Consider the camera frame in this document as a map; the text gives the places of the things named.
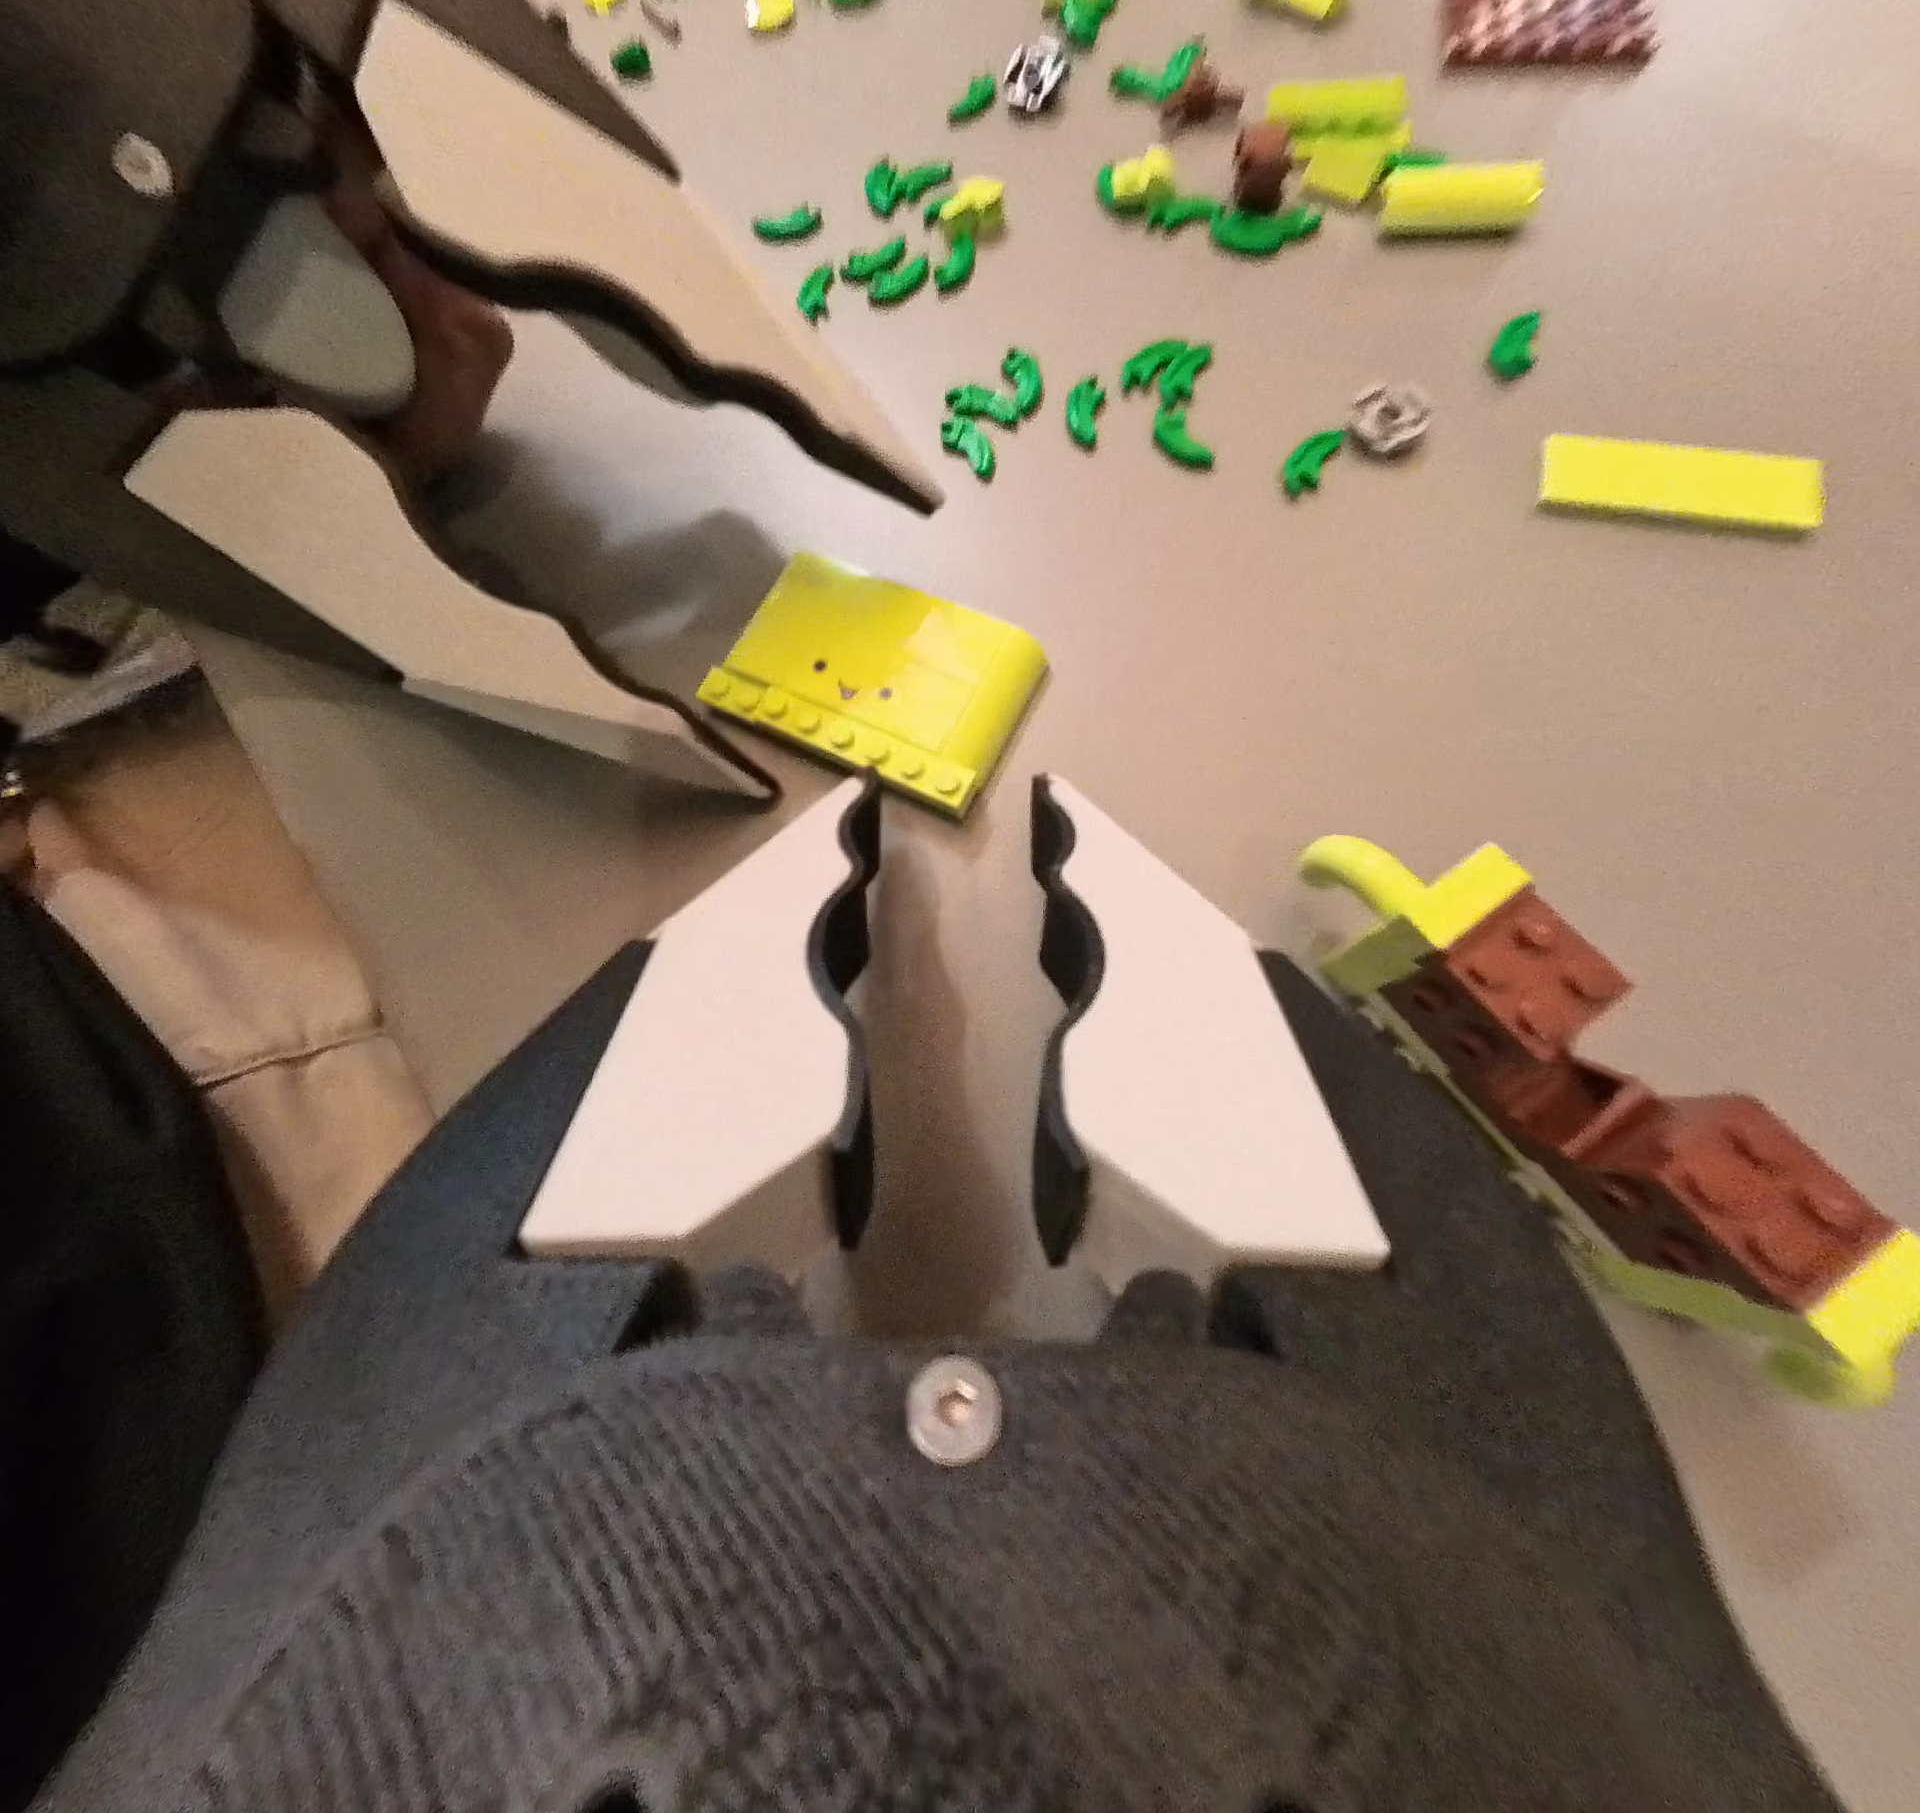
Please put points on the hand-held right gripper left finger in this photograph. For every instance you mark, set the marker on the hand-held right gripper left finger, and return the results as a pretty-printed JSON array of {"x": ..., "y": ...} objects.
[{"x": 705, "y": 1094}]

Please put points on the scatter of green leaf pieces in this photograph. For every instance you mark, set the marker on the scatter of green leaf pieces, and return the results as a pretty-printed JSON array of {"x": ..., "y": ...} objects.
[{"x": 1177, "y": 442}]

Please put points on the brown and lime brick assembly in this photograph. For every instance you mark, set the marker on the brown and lime brick assembly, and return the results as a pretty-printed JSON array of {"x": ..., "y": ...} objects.
[{"x": 991, "y": 703}]

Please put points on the brown and lime trunk build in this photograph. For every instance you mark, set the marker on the brown and lime trunk build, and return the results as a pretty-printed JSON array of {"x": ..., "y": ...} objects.
[{"x": 1651, "y": 1139}]

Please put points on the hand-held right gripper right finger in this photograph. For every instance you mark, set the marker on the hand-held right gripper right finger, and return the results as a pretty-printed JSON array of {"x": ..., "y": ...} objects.
[{"x": 1200, "y": 1094}]

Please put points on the large brown studded plate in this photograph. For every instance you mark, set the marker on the large brown studded plate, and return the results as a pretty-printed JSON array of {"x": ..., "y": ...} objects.
[{"x": 1552, "y": 16}]

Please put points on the dark round plate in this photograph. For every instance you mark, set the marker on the dark round plate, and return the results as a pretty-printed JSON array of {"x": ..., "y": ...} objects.
[{"x": 1038, "y": 69}]

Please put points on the person's tan trousers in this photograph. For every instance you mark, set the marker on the person's tan trousers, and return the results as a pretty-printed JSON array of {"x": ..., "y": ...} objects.
[{"x": 226, "y": 943}]

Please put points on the stack of lime bricks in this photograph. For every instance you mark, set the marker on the stack of lime bricks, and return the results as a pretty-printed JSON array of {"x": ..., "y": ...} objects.
[{"x": 1335, "y": 102}]

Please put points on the lime tile with face print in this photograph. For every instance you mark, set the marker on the lime tile with face print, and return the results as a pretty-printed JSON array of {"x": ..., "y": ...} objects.
[{"x": 848, "y": 673}]

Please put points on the grey round plate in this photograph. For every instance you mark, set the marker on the grey round plate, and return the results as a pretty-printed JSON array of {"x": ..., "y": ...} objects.
[{"x": 1390, "y": 419}]

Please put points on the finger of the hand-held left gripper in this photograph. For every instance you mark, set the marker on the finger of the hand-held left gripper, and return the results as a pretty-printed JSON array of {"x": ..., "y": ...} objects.
[
  {"x": 331, "y": 538},
  {"x": 599, "y": 207}
]

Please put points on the small lime stud piece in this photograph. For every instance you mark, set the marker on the small lime stud piece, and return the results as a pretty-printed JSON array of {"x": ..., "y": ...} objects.
[{"x": 1148, "y": 173}]

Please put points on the brown stump piece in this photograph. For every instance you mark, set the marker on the brown stump piece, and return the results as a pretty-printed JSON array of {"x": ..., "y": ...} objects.
[{"x": 1261, "y": 163}]

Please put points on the long lime tile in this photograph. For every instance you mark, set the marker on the long lime tile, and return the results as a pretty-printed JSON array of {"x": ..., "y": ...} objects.
[
  {"x": 1681, "y": 485},
  {"x": 883, "y": 612}
]

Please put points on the lime rounded corner piece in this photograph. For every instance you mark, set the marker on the lime rounded corner piece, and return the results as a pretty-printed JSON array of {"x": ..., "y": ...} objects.
[{"x": 975, "y": 202}]

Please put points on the person's black clothing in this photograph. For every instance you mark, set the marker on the person's black clothing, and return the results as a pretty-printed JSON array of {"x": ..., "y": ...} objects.
[{"x": 104, "y": 1319}]

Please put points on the large lime half-round brick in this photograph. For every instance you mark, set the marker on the large lime half-round brick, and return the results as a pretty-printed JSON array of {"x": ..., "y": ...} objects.
[{"x": 1459, "y": 197}]

